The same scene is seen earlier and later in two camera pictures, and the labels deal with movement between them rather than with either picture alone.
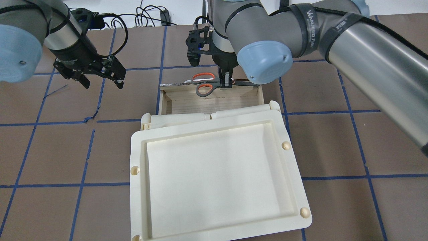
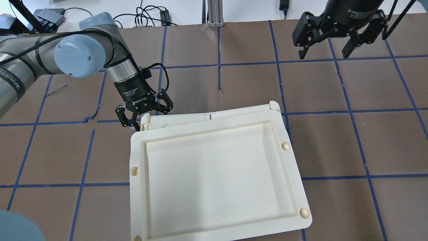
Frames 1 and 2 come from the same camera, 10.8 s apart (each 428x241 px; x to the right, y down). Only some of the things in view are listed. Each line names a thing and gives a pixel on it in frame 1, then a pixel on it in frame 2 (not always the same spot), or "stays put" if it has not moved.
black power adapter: x=165 y=18 stays put
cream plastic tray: x=224 y=180 stays put
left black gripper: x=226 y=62 → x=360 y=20
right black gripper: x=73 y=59 → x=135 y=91
